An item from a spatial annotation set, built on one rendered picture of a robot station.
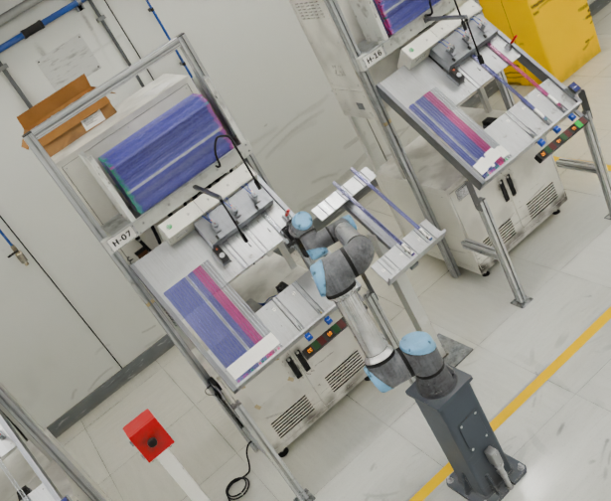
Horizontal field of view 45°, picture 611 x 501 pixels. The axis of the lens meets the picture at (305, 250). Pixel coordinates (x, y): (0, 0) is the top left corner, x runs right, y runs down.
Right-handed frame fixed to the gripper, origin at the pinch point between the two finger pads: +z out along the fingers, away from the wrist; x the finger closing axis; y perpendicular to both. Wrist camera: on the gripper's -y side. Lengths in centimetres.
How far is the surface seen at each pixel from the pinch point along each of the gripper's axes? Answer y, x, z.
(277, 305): -16.3, 23.1, -2.7
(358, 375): -66, 3, 54
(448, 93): 12, -109, 4
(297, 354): -38, 23, 37
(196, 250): 25.2, 33.6, 6.2
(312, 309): -27.0, 13.0, -4.6
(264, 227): 14.6, 3.9, 4.0
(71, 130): 100, 44, 3
